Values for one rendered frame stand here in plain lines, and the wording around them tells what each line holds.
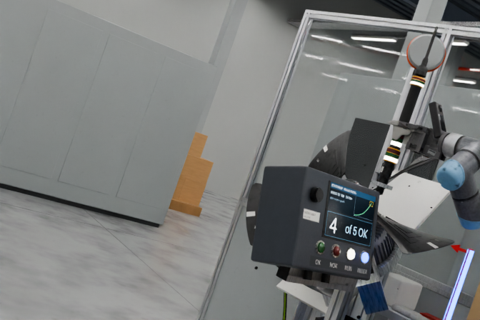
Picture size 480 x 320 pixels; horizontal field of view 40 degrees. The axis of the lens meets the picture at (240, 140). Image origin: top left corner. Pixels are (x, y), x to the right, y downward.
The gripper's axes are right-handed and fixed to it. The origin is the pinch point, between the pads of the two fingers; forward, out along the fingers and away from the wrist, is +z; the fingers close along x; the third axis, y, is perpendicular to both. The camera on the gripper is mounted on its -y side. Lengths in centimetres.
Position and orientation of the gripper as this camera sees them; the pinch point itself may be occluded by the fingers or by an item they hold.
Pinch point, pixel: (396, 123)
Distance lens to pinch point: 218.9
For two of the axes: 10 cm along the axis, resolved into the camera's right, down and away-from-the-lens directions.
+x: 6.9, 2.5, 6.8
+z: -6.4, -2.4, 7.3
